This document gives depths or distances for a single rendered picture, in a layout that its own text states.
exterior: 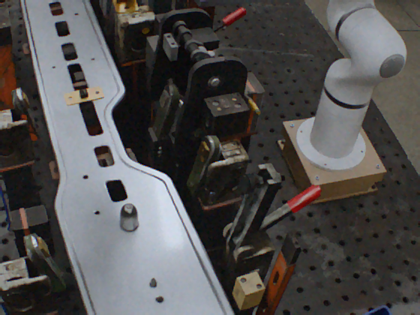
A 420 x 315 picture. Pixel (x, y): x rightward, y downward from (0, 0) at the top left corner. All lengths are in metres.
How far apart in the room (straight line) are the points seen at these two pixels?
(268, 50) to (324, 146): 0.57
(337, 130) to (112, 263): 0.68
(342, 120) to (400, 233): 0.35
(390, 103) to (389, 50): 1.86
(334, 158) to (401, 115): 1.56
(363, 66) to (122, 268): 0.63
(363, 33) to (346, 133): 0.30
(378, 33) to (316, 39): 0.85
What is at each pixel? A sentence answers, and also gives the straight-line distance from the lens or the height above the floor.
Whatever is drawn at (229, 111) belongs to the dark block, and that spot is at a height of 1.12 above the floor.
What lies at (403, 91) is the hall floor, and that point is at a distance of 3.13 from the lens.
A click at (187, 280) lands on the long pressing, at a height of 1.00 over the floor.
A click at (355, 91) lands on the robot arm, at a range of 1.27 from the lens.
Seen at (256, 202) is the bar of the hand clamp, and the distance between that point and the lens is 0.82.
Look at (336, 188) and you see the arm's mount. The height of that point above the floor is 0.75.
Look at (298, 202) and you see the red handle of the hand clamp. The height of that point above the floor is 1.13.
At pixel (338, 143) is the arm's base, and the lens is 1.39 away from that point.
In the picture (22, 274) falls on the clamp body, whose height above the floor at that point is 1.04.
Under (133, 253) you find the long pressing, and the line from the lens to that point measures 0.93.
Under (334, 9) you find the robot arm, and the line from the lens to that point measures 1.24.
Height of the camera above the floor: 1.78
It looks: 47 degrees down
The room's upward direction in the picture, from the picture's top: 8 degrees clockwise
